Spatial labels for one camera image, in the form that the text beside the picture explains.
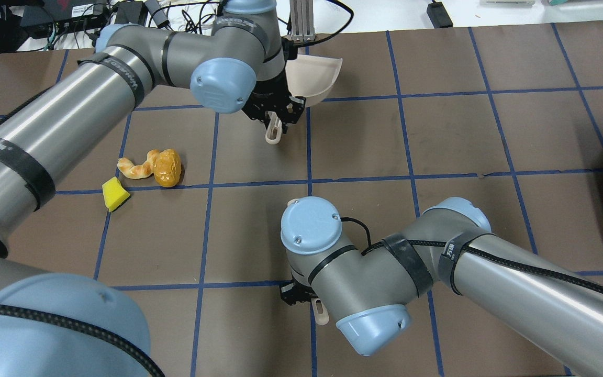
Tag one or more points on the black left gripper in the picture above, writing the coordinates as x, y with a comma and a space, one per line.
266, 107

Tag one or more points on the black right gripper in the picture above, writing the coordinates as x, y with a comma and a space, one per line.
295, 293

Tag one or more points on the beige plastic dustpan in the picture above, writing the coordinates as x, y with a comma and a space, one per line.
310, 80

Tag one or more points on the curved bread crust piece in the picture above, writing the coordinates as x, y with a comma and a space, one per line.
142, 171

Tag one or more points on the yellow sponge piece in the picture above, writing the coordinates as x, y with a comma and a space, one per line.
114, 194

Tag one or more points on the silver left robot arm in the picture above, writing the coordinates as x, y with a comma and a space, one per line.
61, 324

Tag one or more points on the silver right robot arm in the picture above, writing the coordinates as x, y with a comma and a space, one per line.
366, 291

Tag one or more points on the black power adapter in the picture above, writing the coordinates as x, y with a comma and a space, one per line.
438, 15

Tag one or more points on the aluminium frame post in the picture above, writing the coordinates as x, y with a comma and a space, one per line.
301, 21

